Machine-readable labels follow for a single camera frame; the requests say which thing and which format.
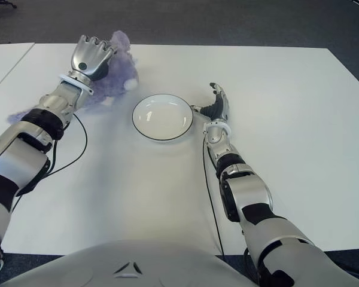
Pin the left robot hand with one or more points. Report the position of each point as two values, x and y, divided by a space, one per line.
89 58

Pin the grey robot torso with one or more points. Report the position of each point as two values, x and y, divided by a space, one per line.
167 263

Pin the black office chair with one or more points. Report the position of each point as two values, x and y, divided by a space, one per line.
3 4

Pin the white plate black rim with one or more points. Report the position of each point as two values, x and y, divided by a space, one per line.
163 118

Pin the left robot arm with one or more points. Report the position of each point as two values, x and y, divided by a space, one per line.
18 149

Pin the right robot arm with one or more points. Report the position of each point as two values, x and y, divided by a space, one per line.
251 191

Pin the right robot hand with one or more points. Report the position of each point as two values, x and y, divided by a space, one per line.
220 109

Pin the purple plush bunny doll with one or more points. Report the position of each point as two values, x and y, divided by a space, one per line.
119 74

